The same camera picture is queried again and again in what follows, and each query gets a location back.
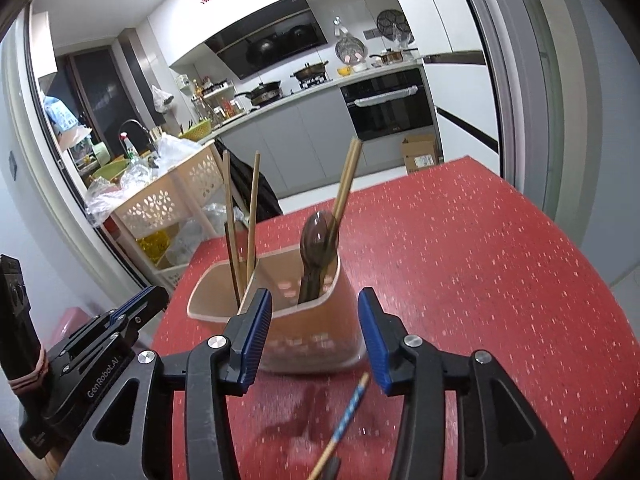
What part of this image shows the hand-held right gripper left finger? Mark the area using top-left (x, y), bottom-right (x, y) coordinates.
top-left (52, 287), bottom-right (273, 480)

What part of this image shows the grey sliding door frame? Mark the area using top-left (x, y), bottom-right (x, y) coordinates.
top-left (447, 0), bottom-right (588, 221)

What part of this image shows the hanging white plastic bag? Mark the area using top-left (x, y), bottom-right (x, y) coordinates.
top-left (150, 85), bottom-right (177, 114)

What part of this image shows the beige perforated basket cart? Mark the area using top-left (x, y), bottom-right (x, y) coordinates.
top-left (111, 145), bottom-right (227, 288)

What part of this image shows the dark cooking pan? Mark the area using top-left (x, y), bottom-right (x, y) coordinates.
top-left (291, 60), bottom-right (332, 84)

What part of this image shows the black pole with rubber bands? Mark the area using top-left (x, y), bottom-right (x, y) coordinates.
top-left (0, 254), bottom-right (51, 411)

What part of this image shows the pink plastic stool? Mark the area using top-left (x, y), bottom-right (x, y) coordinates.
top-left (50, 306), bottom-right (97, 357)

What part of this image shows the beige plastic utensil holder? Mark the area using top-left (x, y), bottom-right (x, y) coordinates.
top-left (186, 247), bottom-right (367, 374)

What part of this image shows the round patterned trivet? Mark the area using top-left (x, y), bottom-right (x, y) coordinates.
top-left (376, 8), bottom-right (407, 37)

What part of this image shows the black wok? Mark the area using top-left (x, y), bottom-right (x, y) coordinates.
top-left (234, 81), bottom-right (284, 107)

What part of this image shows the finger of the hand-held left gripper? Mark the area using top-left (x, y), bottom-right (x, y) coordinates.
top-left (111, 286), bottom-right (170, 333)

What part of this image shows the white spray bottle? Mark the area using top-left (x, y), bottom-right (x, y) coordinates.
top-left (118, 132), bottom-right (139, 162)

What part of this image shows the black kitchen faucet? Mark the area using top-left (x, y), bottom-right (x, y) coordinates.
top-left (118, 118), bottom-right (152, 157)

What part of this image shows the black built-in oven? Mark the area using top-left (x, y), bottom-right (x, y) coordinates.
top-left (339, 66), bottom-right (437, 142)

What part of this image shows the long plain bamboo chopstick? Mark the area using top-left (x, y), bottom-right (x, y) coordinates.
top-left (222, 150), bottom-right (240, 306)

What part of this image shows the black bag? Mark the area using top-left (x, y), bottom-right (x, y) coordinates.
top-left (214, 137), bottom-right (284, 222)

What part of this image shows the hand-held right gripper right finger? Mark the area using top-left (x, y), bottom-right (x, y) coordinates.
top-left (357, 287), bottom-right (573, 480)

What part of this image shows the yellow cooking oil bottle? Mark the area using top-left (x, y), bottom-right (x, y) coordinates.
top-left (136, 224), bottom-right (182, 267)

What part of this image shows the large brown spoon black handle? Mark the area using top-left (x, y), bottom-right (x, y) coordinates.
top-left (297, 210), bottom-right (342, 307)

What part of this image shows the black range hood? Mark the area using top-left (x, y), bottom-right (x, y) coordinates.
top-left (204, 0), bottom-right (329, 81)

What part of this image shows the blue patterned bamboo chopstick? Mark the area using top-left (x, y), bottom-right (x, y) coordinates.
top-left (306, 371), bottom-right (372, 480)

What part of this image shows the blue patterned cloth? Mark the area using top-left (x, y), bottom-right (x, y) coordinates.
top-left (42, 94), bottom-right (82, 137)

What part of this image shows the white refrigerator black stripe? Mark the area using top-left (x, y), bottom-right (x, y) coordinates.
top-left (422, 50), bottom-right (502, 173)

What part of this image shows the clear plastic bag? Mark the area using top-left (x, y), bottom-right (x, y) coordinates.
top-left (84, 160), bottom-right (153, 227)

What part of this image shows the cardboard box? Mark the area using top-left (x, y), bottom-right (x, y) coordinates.
top-left (400, 133), bottom-right (444, 176)

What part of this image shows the green colander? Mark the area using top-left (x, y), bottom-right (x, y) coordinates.
top-left (177, 120), bottom-right (214, 142)

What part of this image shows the plain wooden chopstick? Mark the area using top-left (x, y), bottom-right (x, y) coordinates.
top-left (330, 137), bottom-right (359, 231)

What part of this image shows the green plastic bowl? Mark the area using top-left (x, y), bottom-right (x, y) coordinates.
top-left (91, 157), bottom-right (132, 187)

